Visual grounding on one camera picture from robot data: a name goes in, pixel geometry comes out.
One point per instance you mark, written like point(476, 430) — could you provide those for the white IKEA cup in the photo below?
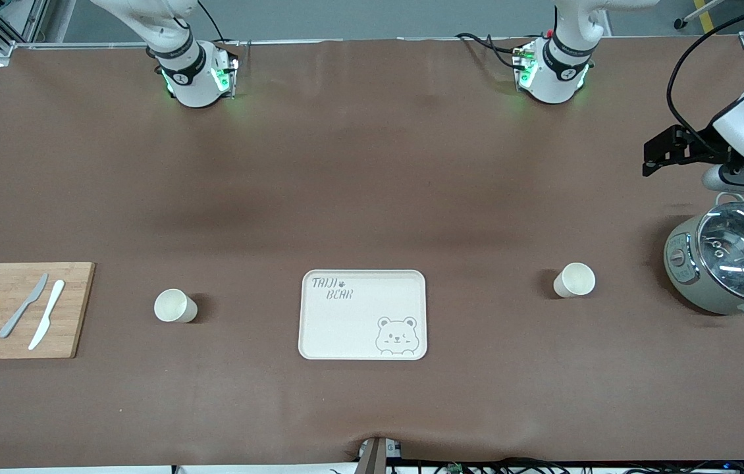
point(171, 307)
point(575, 280)

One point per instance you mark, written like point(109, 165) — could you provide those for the white plastic knife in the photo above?
point(49, 309)

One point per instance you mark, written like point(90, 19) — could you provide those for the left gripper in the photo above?
point(699, 145)

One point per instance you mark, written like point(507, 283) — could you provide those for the bamboo cutting board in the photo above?
point(72, 309)

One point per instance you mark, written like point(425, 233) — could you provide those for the brown table cover mat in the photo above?
point(372, 197)

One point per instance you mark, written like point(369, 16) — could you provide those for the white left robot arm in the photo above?
point(556, 72)

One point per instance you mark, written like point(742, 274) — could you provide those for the grey plastic knife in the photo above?
point(23, 306)

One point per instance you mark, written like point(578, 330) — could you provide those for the black caster wheel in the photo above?
point(680, 24)

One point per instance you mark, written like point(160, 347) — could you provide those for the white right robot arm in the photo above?
point(191, 79)

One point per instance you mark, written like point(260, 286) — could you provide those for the beige bear print tray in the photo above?
point(352, 322)

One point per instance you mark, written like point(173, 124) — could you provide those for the grey-green electric pot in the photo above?
point(681, 263)

